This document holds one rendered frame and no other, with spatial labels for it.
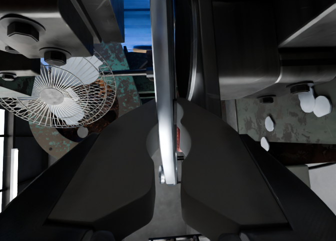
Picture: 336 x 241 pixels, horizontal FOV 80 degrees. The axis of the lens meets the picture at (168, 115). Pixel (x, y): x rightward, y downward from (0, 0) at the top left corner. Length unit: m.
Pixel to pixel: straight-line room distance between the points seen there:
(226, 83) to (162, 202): 6.98
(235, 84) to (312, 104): 0.10
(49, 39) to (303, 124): 0.30
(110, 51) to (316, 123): 1.54
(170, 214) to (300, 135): 7.04
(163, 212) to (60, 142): 5.87
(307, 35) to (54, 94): 1.01
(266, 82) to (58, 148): 1.59
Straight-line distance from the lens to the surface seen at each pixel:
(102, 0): 0.26
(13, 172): 4.07
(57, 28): 0.24
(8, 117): 6.08
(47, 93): 1.09
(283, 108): 0.31
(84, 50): 0.27
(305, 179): 0.53
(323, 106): 0.26
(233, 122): 0.48
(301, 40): 0.21
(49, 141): 1.72
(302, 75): 0.22
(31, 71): 0.36
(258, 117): 0.37
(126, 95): 1.57
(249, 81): 0.20
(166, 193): 7.06
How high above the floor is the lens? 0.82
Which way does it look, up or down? 4 degrees down
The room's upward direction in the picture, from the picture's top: 93 degrees counter-clockwise
